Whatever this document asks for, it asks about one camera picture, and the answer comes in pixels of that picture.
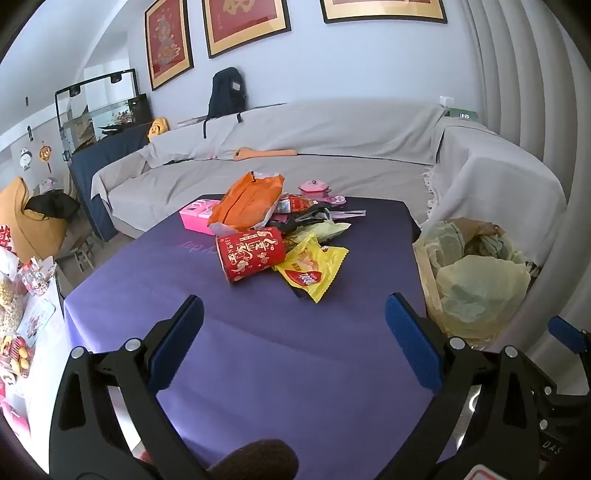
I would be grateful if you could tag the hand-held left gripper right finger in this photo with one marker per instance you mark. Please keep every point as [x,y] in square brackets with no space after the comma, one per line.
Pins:
[411,344]

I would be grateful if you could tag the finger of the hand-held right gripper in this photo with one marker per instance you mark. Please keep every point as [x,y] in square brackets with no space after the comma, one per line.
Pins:
[565,333]

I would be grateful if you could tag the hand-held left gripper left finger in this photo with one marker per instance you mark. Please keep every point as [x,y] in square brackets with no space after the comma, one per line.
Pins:
[175,344]

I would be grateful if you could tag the trash bin with yellow-green liner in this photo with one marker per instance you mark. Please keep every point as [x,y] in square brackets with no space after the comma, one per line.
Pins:
[480,286]

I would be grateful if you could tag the red paper cup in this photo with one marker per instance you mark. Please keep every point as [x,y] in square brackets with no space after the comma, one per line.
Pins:
[249,254]

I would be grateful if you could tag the yellow snack bag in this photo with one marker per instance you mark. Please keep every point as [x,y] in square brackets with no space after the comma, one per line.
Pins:
[309,272]

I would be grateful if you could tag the light green plastic bag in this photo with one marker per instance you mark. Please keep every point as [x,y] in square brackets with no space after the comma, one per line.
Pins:
[330,229]

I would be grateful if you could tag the orange snack bag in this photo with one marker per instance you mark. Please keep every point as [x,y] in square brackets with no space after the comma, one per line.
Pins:
[244,203]

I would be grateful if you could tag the black wrapper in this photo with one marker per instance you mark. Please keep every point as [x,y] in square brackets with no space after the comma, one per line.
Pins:
[317,215]

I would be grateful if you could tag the red snack wrapper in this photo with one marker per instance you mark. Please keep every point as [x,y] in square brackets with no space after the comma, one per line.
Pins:
[298,203]

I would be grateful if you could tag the purple tablecloth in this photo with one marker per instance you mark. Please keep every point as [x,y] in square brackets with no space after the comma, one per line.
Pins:
[277,350]

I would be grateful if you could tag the wooden stool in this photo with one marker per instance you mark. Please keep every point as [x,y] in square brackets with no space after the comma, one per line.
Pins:
[85,251]

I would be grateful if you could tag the white side table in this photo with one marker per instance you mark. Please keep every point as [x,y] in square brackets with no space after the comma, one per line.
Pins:
[46,350]

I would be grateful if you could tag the brown fuzzy object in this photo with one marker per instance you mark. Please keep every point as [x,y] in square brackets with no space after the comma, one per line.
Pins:
[258,461]

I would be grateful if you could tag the pink patterned small box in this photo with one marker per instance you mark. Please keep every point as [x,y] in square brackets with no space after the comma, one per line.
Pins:
[36,276]

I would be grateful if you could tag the plate of snacks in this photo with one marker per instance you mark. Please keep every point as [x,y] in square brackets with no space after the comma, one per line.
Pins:
[16,357]

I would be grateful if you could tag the clear bag of nuts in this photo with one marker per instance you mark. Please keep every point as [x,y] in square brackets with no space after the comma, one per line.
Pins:
[10,304]

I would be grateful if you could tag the grey covered sofa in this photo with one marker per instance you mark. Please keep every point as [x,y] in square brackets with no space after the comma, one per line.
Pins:
[346,175]

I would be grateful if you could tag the pink toy pot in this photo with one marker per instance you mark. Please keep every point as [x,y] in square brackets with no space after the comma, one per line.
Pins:
[315,189]

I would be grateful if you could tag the yellow bean bag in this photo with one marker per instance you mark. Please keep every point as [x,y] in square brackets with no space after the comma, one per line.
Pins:
[27,233]

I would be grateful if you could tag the black cloth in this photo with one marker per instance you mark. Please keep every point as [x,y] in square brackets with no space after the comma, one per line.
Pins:
[53,204]

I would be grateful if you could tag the red and white bag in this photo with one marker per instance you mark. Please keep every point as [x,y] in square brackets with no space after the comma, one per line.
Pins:
[5,240]

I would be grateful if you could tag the pink toy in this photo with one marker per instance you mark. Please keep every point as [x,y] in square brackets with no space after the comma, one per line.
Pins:
[48,184]

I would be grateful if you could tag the yellow plush toy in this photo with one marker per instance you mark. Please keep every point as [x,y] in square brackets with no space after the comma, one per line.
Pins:
[157,129]

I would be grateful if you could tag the pink flat book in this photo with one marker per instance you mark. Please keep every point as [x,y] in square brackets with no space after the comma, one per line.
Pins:
[191,121]

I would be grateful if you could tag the green digital clock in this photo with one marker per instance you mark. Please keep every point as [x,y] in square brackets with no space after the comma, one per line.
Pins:
[464,115]

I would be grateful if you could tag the white curtain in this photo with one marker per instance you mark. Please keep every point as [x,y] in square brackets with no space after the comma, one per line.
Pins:
[531,92]

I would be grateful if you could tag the glass fish tank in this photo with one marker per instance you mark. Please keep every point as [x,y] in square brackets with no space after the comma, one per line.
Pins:
[111,106]

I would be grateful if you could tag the black backpack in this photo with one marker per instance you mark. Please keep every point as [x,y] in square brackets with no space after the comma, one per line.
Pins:
[226,92]

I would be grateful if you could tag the tall red framed picture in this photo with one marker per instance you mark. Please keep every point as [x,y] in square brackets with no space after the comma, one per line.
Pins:
[168,41]

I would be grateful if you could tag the square red framed picture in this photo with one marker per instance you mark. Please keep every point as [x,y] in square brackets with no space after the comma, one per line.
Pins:
[244,23]

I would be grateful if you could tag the wide red framed picture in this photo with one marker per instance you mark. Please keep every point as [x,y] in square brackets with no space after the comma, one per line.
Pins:
[383,9]

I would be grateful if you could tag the orange wall ornament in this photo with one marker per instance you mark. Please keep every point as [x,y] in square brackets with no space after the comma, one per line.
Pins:
[45,152]

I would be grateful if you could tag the white wall socket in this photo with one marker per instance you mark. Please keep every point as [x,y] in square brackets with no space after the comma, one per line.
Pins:
[446,101]

